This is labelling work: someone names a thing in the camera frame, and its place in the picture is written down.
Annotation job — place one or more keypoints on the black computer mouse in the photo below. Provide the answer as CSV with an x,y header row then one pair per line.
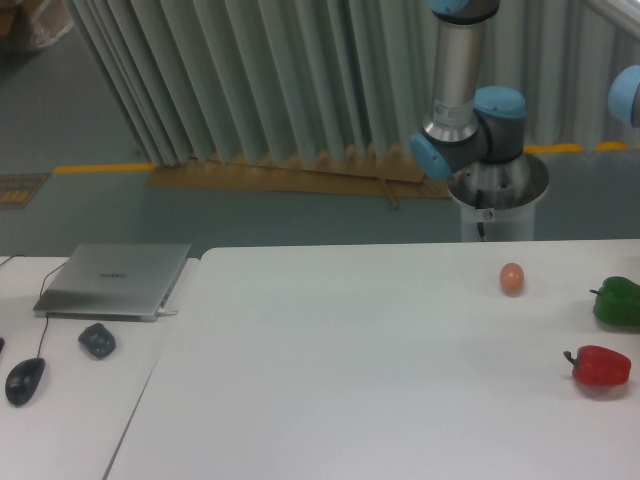
x,y
23,381

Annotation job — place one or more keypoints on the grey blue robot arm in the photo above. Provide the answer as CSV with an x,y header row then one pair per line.
x,y
475,100

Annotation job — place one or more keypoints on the brown cardboard sheet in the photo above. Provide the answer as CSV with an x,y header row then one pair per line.
x,y
394,176

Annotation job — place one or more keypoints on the white laptop plug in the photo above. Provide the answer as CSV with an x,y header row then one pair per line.
x,y
166,313

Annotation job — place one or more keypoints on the brown egg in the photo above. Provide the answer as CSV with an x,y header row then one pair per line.
x,y
511,278

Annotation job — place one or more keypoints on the silver closed laptop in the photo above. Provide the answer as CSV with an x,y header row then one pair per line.
x,y
114,281

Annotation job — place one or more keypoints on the grey pleated curtain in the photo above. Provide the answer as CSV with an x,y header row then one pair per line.
x,y
256,79

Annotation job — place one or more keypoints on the small black controller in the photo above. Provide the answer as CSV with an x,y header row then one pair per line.
x,y
98,341

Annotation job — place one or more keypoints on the red bell pepper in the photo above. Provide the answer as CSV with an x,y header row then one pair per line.
x,y
597,366

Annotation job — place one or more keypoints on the green bell pepper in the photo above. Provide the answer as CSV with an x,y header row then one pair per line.
x,y
617,303

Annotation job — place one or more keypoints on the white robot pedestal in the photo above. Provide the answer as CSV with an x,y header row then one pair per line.
x,y
497,202

